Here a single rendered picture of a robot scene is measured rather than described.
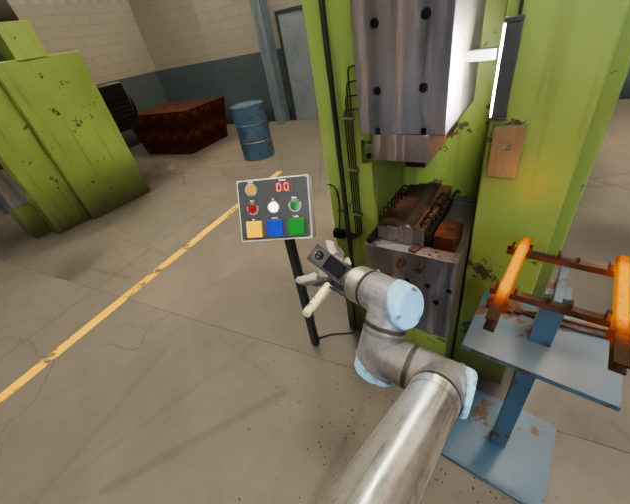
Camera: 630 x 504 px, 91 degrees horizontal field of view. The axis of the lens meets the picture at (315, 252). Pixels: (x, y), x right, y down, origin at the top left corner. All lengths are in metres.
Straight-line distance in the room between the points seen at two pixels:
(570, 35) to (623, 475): 1.69
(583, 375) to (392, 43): 1.12
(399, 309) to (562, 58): 0.85
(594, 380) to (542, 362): 0.12
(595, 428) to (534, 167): 1.32
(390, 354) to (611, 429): 1.59
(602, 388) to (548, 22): 1.00
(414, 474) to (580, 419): 1.70
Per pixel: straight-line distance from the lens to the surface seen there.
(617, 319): 1.02
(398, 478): 0.43
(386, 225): 1.35
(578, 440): 2.04
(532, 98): 1.21
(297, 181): 1.39
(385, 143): 1.19
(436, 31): 1.08
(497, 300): 0.95
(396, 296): 0.62
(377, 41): 1.14
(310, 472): 1.82
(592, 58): 1.20
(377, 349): 0.66
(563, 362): 1.25
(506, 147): 1.24
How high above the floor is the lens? 1.70
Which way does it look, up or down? 35 degrees down
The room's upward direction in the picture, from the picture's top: 11 degrees counter-clockwise
